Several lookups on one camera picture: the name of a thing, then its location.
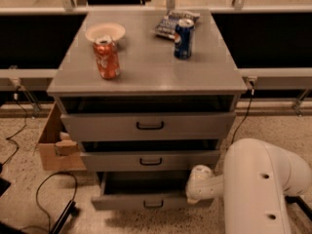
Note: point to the grey middle drawer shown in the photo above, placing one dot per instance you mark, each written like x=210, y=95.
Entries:
x=140, y=161

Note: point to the grey top drawer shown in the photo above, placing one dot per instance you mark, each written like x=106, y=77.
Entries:
x=147, y=126

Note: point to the brown cardboard box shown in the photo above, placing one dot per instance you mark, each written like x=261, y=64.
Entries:
x=57, y=151

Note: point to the black caster leg right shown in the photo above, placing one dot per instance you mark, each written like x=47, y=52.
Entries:
x=299, y=201

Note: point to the white paper bowl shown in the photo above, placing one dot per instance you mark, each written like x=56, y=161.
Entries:
x=115, y=30

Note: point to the grey drawer cabinet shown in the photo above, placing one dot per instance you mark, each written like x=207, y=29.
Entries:
x=152, y=80

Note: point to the blue Pepsi can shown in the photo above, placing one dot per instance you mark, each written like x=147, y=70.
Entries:
x=183, y=38

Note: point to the grey drawer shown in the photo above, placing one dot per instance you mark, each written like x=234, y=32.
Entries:
x=140, y=161
x=158, y=190
x=147, y=126

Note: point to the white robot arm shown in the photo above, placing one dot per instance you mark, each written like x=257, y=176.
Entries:
x=257, y=177

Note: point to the blue chip bag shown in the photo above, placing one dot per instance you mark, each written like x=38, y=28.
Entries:
x=167, y=26

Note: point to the grey bottom drawer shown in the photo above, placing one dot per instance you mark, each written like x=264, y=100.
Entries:
x=158, y=190

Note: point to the orange Coca-Cola can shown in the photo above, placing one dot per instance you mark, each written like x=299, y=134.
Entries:
x=107, y=59

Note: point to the black chair base leg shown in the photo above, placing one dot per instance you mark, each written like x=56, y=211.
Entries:
x=69, y=210

